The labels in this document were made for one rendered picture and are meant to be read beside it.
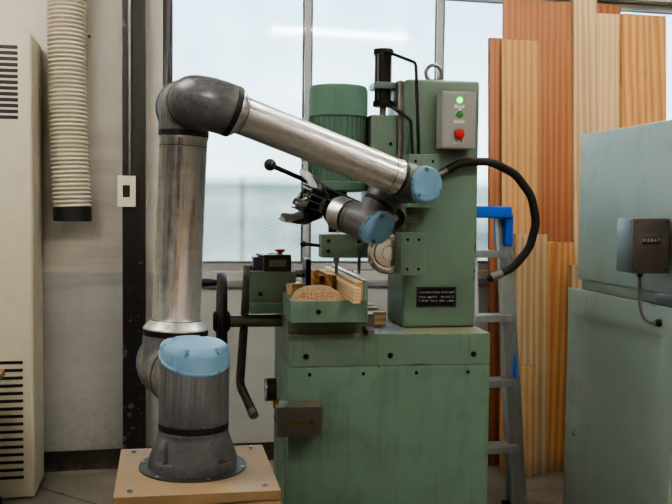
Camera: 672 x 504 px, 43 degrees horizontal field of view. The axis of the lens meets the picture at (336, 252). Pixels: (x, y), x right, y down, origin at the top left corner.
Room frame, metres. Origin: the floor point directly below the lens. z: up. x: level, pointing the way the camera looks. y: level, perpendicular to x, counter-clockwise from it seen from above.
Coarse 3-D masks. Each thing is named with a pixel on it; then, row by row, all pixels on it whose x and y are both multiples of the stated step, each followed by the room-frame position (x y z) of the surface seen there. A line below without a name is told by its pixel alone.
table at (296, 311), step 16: (256, 304) 2.45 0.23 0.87; (272, 304) 2.46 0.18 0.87; (288, 304) 2.31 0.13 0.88; (304, 304) 2.26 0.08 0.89; (320, 304) 2.27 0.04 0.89; (336, 304) 2.27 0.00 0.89; (352, 304) 2.28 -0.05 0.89; (304, 320) 2.26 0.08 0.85; (320, 320) 2.27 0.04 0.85; (336, 320) 2.27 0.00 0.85; (352, 320) 2.28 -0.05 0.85
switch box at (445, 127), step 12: (444, 96) 2.43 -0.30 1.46; (456, 96) 2.43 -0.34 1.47; (468, 96) 2.44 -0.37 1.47; (444, 108) 2.43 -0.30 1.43; (456, 108) 2.43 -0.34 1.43; (468, 108) 2.44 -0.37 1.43; (444, 120) 2.43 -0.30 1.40; (468, 120) 2.44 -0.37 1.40; (444, 132) 2.43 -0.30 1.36; (468, 132) 2.44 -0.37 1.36; (444, 144) 2.43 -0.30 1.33; (456, 144) 2.43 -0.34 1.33; (468, 144) 2.44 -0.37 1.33
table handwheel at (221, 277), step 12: (216, 288) 2.59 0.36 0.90; (216, 300) 2.62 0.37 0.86; (216, 312) 2.49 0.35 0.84; (228, 312) 2.50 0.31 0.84; (216, 324) 2.47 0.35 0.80; (228, 324) 2.48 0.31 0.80; (240, 324) 2.50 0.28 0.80; (252, 324) 2.50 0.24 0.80; (264, 324) 2.51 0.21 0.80; (276, 324) 2.51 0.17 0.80; (216, 336) 2.61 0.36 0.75
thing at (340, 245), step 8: (320, 240) 2.54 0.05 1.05; (328, 240) 2.51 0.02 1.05; (336, 240) 2.52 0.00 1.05; (344, 240) 2.52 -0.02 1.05; (352, 240) 2.53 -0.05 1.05; (320, 248) 2.54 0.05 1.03; (328, 248) 2.52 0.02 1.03; (336, 248) 2.52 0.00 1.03; (344, 248) 2.52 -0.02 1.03; (352, 248) 2.53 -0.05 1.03; (320, 256) 2.54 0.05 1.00; (328, 256) 2.52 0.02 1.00; (336, 256) 2.52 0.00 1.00; (344, 256) 2.52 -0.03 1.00; (352, 256) 2.53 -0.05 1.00
